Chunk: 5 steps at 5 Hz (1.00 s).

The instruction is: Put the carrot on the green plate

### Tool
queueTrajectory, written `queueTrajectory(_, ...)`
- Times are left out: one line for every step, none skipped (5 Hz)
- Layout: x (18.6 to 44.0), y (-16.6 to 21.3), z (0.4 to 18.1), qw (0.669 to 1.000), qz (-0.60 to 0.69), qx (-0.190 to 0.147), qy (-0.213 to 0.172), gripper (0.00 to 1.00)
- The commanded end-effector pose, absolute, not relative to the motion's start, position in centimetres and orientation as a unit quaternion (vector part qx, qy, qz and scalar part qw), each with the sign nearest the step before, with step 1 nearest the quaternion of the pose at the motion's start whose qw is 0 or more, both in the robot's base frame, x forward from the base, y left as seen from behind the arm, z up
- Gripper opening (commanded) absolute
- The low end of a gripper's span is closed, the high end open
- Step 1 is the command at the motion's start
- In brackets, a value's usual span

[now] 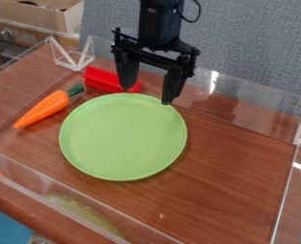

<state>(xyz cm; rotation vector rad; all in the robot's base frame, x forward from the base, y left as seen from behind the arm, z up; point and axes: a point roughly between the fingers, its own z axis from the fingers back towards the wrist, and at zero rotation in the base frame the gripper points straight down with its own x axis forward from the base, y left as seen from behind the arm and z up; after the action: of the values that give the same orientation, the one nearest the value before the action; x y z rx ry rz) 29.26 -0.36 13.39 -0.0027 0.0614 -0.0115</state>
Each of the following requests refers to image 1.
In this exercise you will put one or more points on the red plastic block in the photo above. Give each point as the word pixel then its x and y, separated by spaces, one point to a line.
pixel 106 81

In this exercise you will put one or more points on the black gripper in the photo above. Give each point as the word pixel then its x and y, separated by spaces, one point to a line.
pixel 131 52

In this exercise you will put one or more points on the clear acrylic enclosure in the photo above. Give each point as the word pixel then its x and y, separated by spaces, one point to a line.
pixel 230 193

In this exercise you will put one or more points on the cardboard box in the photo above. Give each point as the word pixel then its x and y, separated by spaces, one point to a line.
pixel 55 15

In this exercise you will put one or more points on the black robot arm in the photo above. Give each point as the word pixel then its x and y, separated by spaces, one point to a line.
pixel 159 21

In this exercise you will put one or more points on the clear acrylic triangle bracket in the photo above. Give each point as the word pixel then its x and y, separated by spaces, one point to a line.
pixel 70 59

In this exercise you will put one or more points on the green plate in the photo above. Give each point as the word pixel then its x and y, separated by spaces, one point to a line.
pixel 122 137

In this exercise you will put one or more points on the orange toy carrot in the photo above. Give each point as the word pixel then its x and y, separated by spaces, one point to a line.
pixel 48 106

